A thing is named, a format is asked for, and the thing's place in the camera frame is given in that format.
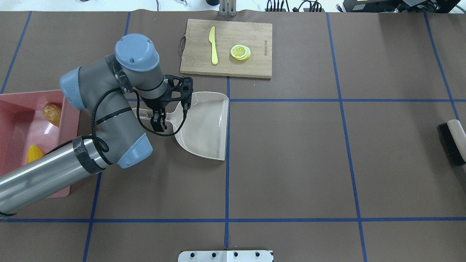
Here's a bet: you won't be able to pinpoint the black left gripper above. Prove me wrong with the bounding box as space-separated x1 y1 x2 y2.
140 75 193 132

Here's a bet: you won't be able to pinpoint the beige plastic dustpan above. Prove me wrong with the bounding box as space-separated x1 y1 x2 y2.
133 92 229 161

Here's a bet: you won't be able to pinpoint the brown toy potato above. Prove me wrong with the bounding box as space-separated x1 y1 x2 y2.
42 103 62 127

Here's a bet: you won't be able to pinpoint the yellow toy corn cob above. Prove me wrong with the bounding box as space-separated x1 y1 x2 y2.
27 145 45 163

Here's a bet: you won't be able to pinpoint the beige brush black bristles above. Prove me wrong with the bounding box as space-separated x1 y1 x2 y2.
437 119 466 166

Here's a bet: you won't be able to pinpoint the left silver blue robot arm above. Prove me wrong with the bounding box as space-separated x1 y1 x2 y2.
0 33 193 219

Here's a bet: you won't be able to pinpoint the pink plastic bin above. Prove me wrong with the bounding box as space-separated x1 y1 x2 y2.
0 90 81 199

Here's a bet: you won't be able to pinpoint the yellow plastic toy knife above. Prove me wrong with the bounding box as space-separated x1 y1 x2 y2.
208 26 218 65

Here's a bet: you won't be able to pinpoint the bamboo cutting board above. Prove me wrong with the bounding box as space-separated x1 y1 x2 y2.
180 19 273 79

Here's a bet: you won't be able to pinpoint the yellow toy lemon slices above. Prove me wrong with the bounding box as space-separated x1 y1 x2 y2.
230 44 252 61

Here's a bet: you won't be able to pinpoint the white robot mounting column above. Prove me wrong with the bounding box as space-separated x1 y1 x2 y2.
178 250 274 262

